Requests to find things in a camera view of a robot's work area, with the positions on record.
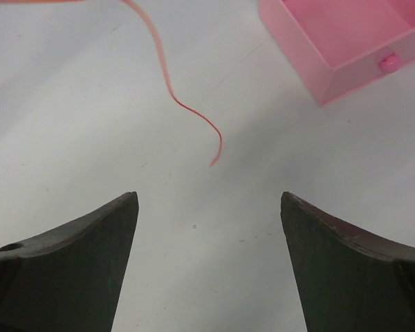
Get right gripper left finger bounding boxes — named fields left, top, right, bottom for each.
left=0, top=192, right=139, bottom=331

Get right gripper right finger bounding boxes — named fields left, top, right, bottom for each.
left=281, top=192, right=415, bottom=331

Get pink plastic box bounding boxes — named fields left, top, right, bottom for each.
left=258, top=0, right=415, bottom=105

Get orange wire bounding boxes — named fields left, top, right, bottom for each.
left=0, top=0, right=223, bottom=168

